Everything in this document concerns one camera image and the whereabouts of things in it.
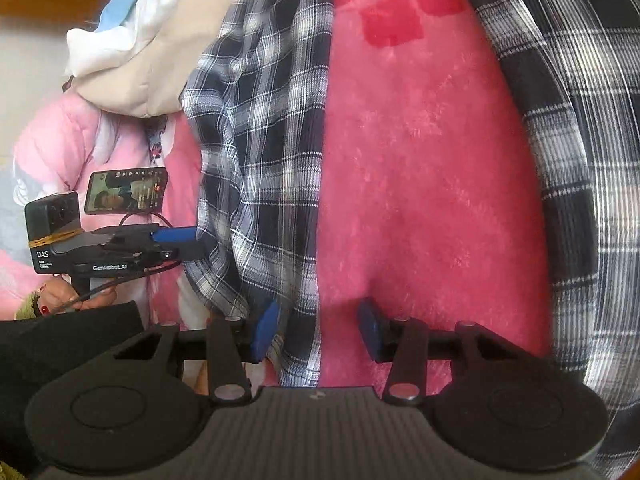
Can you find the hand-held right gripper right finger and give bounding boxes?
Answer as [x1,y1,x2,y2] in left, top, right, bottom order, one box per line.
[356,297,527,406]

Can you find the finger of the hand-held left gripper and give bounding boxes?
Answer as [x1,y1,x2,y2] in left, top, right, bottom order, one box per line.
[159,244,207,263]
[150,226,200,245]

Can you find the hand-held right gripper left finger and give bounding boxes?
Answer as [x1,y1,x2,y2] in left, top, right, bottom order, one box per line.
[113,300,282,406]

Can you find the black white plaid shirt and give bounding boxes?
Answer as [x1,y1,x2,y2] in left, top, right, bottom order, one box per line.
[180,0,640,480]

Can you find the person's left hand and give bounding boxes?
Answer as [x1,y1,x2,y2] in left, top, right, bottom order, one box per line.
[30,282,121,318]

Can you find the smartphone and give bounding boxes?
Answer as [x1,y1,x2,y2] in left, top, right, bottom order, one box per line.
[84,166,169,215]

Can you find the pink floral blanket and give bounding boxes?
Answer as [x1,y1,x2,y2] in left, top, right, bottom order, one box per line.
[165,0,557,392]

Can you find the cream cloth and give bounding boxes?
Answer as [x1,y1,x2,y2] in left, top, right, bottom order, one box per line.
[77,0,262,119]

